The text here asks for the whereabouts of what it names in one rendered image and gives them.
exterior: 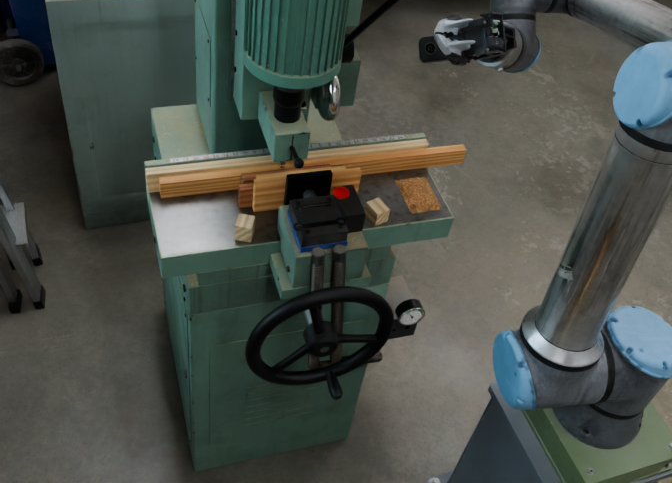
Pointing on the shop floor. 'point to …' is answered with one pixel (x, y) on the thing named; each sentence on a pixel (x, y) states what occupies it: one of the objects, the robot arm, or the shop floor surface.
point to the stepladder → (15, 235)
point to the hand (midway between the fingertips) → (435, 34)
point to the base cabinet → (234, 437)
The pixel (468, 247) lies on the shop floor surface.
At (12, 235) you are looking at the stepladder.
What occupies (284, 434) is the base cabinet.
